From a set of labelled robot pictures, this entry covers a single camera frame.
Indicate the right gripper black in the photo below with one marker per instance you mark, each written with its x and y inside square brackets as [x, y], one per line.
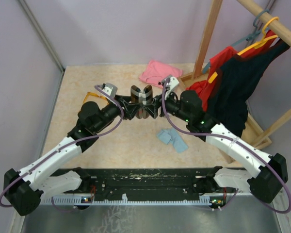
[153, 107]

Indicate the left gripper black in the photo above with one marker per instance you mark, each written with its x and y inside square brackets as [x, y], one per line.
[129, 108]

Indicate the brown striped glasses case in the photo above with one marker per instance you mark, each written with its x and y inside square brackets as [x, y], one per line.
[144, 96]

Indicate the light blue cloth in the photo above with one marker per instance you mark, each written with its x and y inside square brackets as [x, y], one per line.
[171, 136]

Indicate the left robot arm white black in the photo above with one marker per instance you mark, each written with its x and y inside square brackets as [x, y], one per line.
[27, 187]

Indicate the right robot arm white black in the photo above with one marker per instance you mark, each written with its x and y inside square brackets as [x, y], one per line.
[264, 175]

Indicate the orange sunglasses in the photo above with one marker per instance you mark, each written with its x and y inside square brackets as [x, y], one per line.
[91, 94]

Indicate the folded pink shirt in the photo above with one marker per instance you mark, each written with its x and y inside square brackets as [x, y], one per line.
[156, 71]

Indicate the red shirt hanging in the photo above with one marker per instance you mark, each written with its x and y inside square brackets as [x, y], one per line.
[204, 88]

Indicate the dark navy shirt hanging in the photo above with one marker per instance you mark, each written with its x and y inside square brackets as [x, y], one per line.
[236, 81]

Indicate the wooden clothes rack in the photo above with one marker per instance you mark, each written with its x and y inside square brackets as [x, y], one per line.
[269, 109]

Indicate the teal hanger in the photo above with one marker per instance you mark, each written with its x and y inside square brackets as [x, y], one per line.
[255, 33]

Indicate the yellow hanger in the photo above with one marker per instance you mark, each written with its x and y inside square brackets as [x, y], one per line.
[259, 41]

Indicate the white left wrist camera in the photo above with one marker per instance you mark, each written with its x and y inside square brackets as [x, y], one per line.
[109, 90]

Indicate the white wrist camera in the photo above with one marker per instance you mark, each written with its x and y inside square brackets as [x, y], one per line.
[171, 84]
[109, 90]

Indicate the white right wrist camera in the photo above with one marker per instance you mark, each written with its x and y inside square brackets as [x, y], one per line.
[171, 84]

